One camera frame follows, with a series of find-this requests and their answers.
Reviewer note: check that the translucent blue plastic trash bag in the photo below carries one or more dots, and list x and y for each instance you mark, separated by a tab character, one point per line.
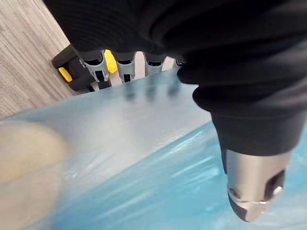
148	167

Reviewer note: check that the black and yellow object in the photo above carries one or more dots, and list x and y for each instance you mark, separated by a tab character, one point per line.
69	72

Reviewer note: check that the beige small trash bin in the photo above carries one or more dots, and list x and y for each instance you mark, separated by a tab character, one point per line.
26	153

